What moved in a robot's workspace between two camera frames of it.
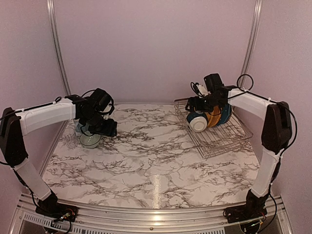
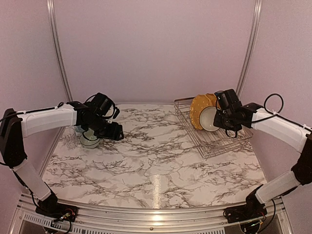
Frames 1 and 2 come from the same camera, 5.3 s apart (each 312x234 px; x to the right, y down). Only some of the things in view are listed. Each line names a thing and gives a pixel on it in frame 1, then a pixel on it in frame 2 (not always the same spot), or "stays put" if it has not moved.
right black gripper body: (206, 106) to (226, 122)
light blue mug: (78, 125) stays put
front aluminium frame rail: (92, 220) stays put
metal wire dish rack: (214, 141) stays put
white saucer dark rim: (198, 124) to (206, 118)
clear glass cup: (69, 138) stays put
